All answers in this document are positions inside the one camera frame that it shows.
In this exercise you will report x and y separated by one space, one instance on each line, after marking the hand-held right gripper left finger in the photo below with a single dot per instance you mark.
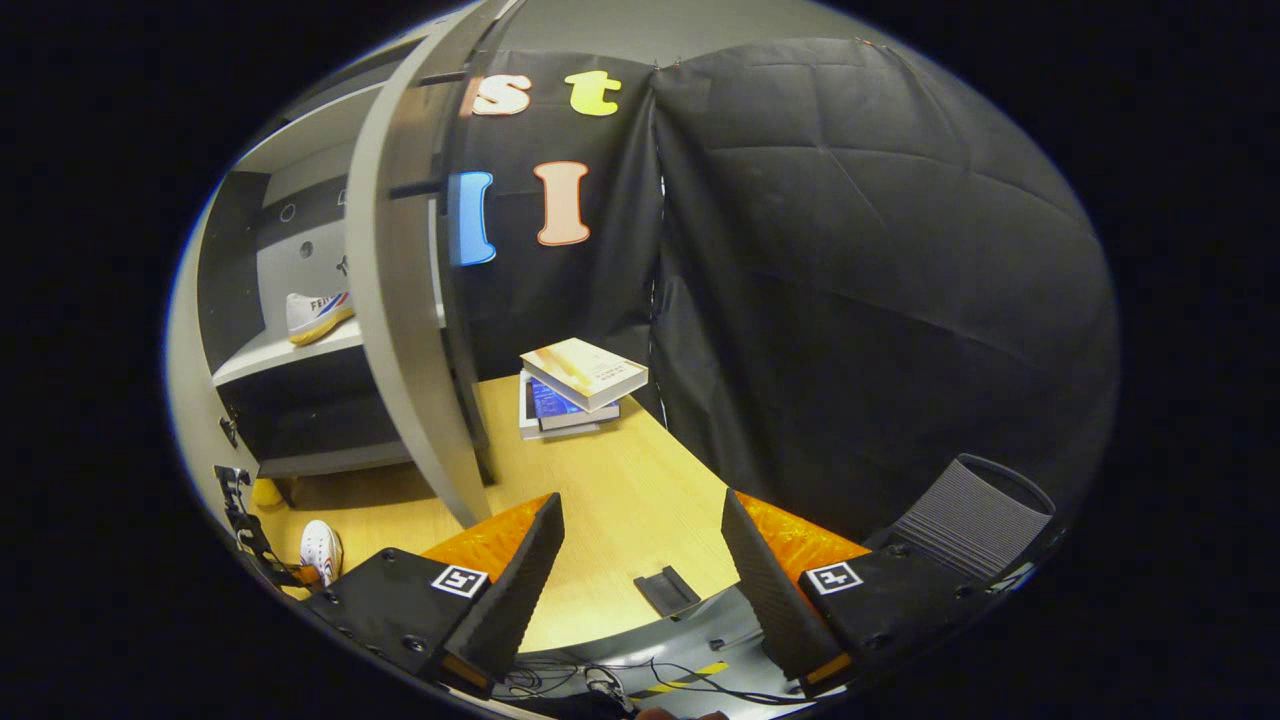
515 590

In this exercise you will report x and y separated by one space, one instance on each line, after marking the yellow block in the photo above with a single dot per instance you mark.
266 493

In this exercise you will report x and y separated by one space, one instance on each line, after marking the white canvas shoe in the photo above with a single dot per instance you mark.
318 315
320 550

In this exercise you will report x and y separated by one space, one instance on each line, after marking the blue book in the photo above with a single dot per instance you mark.
550 402

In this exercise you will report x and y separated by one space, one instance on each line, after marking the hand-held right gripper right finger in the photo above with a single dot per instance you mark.
765 590

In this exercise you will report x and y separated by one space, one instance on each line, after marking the grey shoe cabinet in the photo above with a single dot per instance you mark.
300 410

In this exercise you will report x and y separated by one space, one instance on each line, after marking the beige book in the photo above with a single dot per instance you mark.
585 370

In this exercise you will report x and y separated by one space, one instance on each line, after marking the yellow black floor tape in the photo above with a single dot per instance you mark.
685 682

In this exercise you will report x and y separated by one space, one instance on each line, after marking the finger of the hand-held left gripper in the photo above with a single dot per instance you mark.
305 576

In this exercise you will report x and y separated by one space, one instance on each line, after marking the white book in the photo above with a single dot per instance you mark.
524 415

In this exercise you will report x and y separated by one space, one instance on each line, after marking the black backdrop cloth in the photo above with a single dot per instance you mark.
880 300

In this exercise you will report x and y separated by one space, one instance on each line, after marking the black plastic bracket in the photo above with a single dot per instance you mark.
665 592

